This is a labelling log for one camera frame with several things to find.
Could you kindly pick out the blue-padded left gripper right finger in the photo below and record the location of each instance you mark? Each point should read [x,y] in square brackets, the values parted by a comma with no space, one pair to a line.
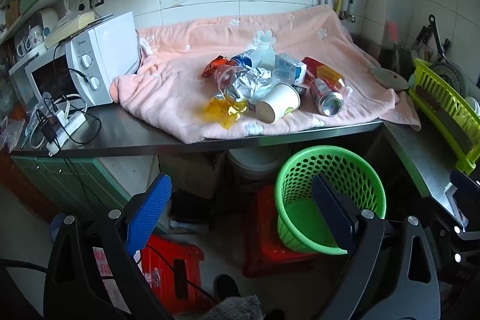
[339,212]

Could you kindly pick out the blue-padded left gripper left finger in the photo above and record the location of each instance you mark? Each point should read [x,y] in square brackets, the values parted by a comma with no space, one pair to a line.
[143,212]

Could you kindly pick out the red cola can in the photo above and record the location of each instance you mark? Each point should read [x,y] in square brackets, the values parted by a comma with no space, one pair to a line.
[327,101]

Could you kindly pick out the white paper cup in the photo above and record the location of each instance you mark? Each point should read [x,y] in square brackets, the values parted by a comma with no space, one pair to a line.
[279,101]

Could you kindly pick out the white blue milk carton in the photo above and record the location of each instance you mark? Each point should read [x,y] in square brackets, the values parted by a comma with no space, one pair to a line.
[290,69]

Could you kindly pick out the red orange snack wrapper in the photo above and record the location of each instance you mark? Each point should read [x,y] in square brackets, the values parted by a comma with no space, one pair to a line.
[215,65]

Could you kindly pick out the blue white drink can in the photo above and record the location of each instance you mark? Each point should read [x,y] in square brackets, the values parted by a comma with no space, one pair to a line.
[249,58]

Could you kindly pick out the orange drink plastic bottle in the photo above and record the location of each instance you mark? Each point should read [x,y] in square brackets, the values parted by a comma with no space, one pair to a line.
[318,70]

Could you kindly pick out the green perforated trash basket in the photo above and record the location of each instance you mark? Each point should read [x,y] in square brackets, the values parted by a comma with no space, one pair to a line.
[301,227]

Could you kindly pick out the red toolbox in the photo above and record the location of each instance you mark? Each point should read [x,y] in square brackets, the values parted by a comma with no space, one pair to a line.
[172,270]

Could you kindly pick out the lime green dish rack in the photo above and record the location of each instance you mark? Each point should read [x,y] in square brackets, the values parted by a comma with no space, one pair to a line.
[455,119]

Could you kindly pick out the red plastic stool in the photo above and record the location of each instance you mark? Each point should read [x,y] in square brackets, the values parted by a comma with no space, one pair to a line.
[264,253]

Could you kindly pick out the white bucket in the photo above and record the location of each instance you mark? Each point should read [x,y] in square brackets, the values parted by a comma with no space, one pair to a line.
[258,163]

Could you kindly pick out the white power strip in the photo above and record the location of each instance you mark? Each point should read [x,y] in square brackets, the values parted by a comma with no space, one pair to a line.
[68,124]

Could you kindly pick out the pink flower-pattern towel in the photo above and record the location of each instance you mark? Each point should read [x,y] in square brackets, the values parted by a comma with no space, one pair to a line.
[188,86]

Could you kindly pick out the yellow plastic wrapper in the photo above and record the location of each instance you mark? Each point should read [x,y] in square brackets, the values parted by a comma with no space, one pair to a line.
[224,110]

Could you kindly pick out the white ceramic bowl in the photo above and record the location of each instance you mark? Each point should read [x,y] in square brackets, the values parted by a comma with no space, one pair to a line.
[389,79]

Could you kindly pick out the white microwave oven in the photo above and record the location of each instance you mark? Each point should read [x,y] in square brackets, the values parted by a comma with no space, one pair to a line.
[85,62]

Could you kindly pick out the crumpled white paper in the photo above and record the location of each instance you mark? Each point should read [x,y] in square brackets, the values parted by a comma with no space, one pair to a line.
[244,83]

